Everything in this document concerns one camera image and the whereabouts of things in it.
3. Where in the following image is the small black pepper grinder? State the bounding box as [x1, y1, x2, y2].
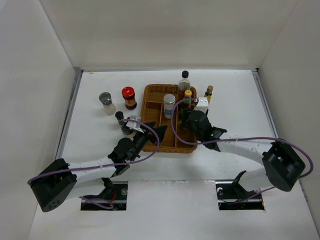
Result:
[115, 111, 124, 125]

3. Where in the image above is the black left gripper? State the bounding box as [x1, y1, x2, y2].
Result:
[129, 122, 167, 162]

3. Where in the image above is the tall dark soy sauce bottle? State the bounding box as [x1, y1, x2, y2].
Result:
[177, 70, 191, 101]

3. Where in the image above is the red lid chili sauce jar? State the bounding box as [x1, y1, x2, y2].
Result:
[121, 86, 137, 110]

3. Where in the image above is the clear salt grinder black top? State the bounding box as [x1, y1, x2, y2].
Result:
[98, 92, 116, 115]

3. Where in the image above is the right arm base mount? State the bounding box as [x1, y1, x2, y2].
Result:
[215, 170, 265, 211]

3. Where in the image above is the yellow label sesame oil bottle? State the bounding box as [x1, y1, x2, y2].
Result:
[204, 85, 214, 104]

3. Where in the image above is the clear glass shaker jar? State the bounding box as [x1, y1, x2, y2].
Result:
[120, 123, 134, 136]

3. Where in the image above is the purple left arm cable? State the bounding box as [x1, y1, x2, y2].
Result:
[26, 118, 161, 210]

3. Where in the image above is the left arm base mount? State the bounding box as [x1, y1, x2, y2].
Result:
[80, 178, 129, 211]

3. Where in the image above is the green label chili sauce bottle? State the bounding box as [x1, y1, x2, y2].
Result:
[180, 89, 192, 110]

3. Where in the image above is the silver lid white pepper jar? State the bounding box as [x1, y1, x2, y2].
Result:
[163, 93, 176, 119]

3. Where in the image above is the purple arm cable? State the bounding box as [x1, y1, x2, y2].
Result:
[26, 118, 161, 210]
[170, 97, 314, 203]

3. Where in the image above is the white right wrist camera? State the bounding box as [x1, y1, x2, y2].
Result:
[193, 97, 209, 115]

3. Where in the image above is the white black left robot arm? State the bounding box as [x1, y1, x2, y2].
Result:
[27, 122, 168, 213]

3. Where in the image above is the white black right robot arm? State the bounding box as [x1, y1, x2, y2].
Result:
[181, 110, 306, 198]

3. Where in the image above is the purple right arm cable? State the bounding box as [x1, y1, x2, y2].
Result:
[170, 97, 314, 203]

